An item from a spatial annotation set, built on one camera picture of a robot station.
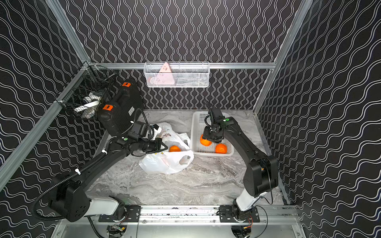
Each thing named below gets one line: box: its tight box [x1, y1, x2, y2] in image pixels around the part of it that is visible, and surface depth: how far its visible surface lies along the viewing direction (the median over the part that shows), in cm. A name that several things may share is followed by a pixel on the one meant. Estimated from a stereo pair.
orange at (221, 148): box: [215, 143, 228, 154], surface depth 94 cm
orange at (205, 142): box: [199, 133, 212, 147], surface depth 86 cm
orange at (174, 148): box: [169, 145, 182, 153], surface depth 94 cm
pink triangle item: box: [154, 62, 175, 86], surface depth 91 cm
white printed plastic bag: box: [138, 122, 194, 175], surface depth 83 cm
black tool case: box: [96, 79, 144, 136], surface depth 94 cm
